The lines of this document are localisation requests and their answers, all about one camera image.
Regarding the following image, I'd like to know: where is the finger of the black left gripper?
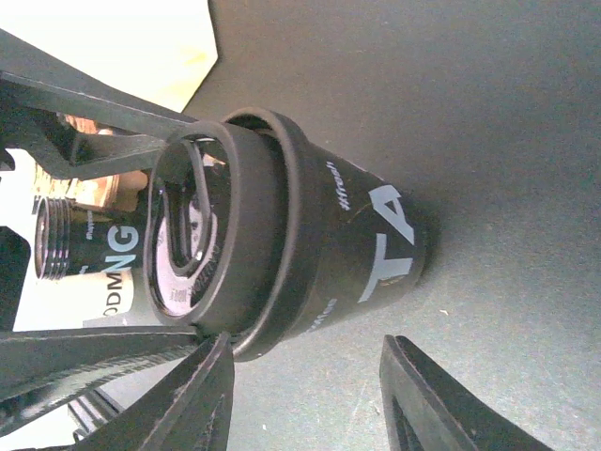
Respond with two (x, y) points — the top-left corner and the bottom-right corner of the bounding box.
(1, 326), (201, 436)
(1, 31), (193, 179)

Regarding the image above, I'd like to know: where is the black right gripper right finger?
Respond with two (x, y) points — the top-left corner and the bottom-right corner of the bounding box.
(379, 335), (548, 450)

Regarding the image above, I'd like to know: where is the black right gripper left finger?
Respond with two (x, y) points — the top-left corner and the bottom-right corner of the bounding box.
(74, 333), (235, 450)

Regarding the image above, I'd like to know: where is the brown pulp cup carrier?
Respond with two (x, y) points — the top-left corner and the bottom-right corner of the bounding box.
(27, 112), (151, 212)

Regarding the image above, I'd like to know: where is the brown paper takeout bag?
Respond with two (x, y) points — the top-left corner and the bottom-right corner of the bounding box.
(1, 0), (218, 112)

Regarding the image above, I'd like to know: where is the stack of black cup lids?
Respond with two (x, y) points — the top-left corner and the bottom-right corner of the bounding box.
(34, 197), (146, 280)

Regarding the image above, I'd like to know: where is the black paper coffee cup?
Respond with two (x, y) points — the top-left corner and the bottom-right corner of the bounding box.
(287, 148), (426, 337)

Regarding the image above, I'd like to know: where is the white paper coffee cup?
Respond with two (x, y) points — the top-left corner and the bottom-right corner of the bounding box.
(83, 271), (136, 327)

